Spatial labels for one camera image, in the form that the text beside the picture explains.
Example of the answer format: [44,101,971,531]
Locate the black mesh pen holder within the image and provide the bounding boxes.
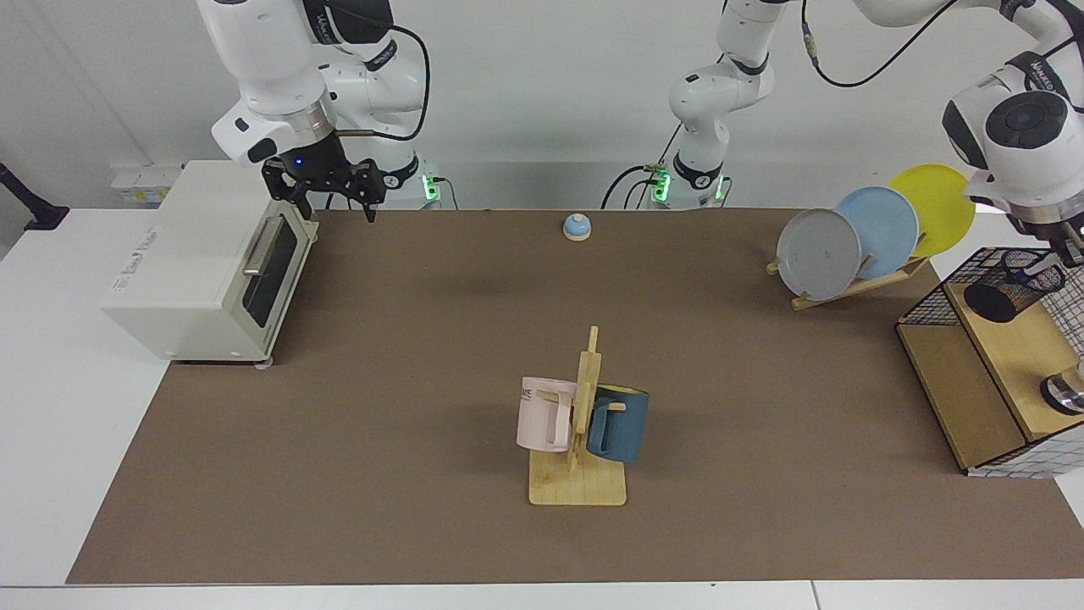
[963,247,1070,324]

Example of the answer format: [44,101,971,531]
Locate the pale toaster oven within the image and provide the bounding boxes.
[100,160,321,369]

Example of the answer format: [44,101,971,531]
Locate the yellow plate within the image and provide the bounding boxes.
[887,164,977,259]

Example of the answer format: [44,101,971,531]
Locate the silver metal lid knob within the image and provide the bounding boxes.
[1039,359,1084,417]

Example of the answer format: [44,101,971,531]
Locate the light blue plate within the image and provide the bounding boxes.
[832,186,921,281]

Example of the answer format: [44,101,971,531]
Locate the wooden plate rack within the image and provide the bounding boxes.
[766,256,931,312]

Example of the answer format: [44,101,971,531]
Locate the grey plate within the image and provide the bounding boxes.
[776,208,864,302]

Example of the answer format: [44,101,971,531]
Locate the brown table cloth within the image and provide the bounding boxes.
[66,208,1084,585]

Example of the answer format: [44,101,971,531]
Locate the pink mug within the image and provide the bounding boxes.
[516,376,580,454]

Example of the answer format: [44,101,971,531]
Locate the dark blue mug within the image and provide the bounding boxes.
[586,384,651,464]

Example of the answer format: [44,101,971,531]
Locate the wooden cup stand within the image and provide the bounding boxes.
[528,325,628,507]

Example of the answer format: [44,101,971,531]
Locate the wire basket with wooden floor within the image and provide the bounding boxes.
[895,246,1084,480]

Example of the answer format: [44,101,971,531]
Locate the black base cable bundle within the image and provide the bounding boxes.
[600,123,685,211]

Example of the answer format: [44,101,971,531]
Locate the black clamp mount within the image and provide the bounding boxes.
[0,162,71,233]

